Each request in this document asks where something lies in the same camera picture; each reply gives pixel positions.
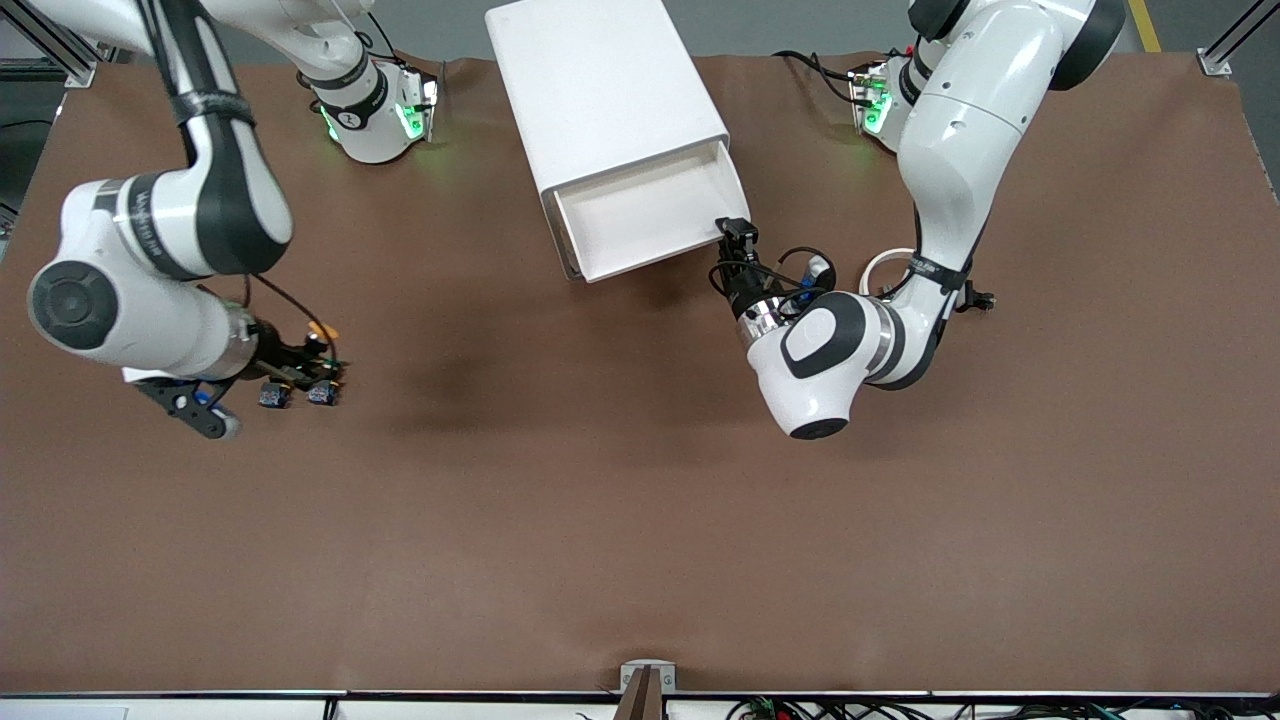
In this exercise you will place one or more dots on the aluminium frame profile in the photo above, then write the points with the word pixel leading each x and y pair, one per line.
pixel 1215 62
pixel 80 72

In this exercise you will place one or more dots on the green push button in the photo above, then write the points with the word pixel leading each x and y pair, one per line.
pixel 322 394

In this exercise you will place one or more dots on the small black clip component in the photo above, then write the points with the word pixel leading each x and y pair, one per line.
pixel 982 300

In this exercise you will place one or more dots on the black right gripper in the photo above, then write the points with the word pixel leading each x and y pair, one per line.
pixel 283 358

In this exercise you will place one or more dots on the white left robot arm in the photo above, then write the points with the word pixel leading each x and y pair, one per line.
pixel 820 390

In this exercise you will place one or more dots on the red push button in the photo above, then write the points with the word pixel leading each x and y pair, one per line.
pixel 272 397

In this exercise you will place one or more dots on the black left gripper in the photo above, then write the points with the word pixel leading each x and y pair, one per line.
pixel 742 284

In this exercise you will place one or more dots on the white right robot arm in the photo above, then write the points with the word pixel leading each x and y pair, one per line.
pixel 100 300

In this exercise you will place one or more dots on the grey metal table bracket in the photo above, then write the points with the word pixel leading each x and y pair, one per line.
pixel 630 672

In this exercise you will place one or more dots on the brown paper table cover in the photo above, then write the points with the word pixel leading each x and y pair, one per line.
pixel 640 500

